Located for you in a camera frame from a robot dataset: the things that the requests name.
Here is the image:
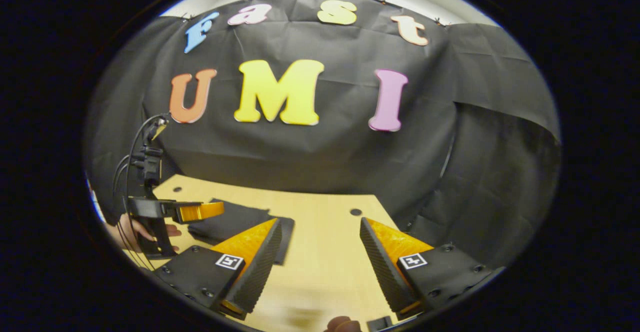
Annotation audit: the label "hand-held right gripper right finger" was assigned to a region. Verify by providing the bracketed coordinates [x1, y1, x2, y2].
[359, 216, 501, 321]

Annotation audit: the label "black jeans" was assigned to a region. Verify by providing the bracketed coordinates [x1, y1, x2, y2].
[187, 198, 296, 266]

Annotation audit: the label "black backdrop cloth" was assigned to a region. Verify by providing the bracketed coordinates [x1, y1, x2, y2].
[82, 0, 563, 273]

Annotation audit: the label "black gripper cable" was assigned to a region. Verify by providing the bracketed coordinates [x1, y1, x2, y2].
[112, 114, 168, 269]

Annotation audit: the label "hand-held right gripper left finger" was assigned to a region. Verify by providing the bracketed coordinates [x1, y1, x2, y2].
[155, 217, 284, 322]

